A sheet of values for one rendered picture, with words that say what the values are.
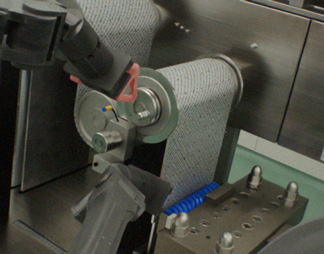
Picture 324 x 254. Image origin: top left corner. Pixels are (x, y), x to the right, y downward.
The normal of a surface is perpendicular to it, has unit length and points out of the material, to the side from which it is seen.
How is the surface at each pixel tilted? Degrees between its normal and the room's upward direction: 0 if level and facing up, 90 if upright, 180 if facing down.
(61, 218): 0
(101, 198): 51
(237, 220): 0
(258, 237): 0
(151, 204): 60
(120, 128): 90
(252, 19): 90
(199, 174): 90
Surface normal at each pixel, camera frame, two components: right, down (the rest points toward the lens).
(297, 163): -0.58, 0.22
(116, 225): 0.72, -0.64
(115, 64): -0.33, -0.41
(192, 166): 0.80, 0.36
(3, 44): 0.32, -0.86
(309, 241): -0.69, -0.71
